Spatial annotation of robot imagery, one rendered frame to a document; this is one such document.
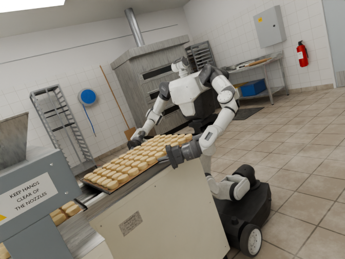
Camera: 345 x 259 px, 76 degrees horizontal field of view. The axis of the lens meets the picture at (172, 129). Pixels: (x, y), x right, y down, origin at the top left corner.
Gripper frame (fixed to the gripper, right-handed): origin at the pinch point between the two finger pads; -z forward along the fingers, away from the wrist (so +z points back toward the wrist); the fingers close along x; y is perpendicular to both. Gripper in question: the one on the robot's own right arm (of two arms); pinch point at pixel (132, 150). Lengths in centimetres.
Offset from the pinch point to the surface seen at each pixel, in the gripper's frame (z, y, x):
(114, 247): -57, -4, -23
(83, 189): -32.0, -21.8, -2.6
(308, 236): -10, 91, -91
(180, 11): 578, 98, 189
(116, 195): -48.8, 2.5, -3.5
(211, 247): -24, 30, -68
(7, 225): -88, -8, 17
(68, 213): -63, -11, 2
